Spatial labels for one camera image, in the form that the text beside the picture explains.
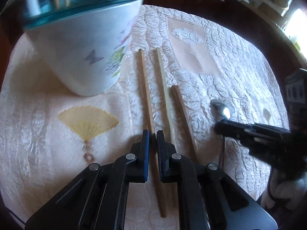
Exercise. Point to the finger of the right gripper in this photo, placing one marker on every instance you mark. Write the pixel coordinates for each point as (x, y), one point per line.
(245, 133)

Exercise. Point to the pink quilted table cloth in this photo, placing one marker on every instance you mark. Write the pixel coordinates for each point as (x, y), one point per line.
(49, 135)

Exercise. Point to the metal spoon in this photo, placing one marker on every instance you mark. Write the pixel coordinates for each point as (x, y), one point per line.
(223, 116)

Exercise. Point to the white gloved right hand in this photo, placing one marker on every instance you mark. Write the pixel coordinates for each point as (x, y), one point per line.
(283, 190)

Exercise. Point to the dark wood kitchen cabinets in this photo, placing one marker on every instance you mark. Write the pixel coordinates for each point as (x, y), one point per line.
(248, 22)

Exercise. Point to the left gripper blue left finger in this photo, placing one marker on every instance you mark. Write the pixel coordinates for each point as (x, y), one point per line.
(138, 161)

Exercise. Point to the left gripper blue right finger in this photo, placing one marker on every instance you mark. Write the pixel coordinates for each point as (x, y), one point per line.
(165, 152)

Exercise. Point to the white utensil holder teal rim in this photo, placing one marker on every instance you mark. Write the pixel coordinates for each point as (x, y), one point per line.
(83, 44)

